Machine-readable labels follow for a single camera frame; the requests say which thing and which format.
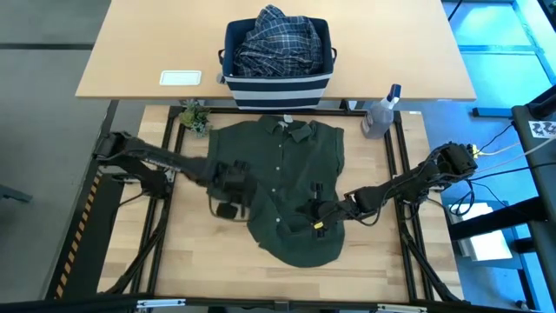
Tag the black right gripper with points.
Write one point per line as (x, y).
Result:
(334, 211)

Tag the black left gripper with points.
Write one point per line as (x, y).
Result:
(234, 182)

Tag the dark green button shirt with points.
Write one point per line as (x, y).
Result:
(286, 156)

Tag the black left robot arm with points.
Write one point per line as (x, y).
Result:
(152, 156)

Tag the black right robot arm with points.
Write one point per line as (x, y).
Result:
(391, 191)

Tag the navy white striped bin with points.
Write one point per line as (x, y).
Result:
(278, 93)

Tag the small green potted plant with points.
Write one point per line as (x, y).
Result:
(194, 118)

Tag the clear spray bottle blue nozzle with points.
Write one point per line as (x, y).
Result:
(378, 119)

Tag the white rectangular tray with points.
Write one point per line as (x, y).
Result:
(180, 77)

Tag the blue plaid shirt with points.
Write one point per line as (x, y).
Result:
(278, 43)

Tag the black hazard-striped floor ramp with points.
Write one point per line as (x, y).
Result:
(93, 243)

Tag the yellow power plug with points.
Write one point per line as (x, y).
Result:
(475, 151)

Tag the light wooden desk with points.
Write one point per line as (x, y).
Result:
(391, 52)

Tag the white box on floor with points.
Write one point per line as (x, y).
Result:
(486, 243)

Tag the grey chair leg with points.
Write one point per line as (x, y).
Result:
(15, 194)

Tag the black equipment cart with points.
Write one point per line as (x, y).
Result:
(545, 243)

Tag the white marker tag label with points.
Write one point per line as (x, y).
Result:
(543, 129)

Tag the black metal table frame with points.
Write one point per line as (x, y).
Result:
(334, 112)

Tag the silver metal bracket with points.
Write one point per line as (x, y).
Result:
(401, 308)
(160, 303)

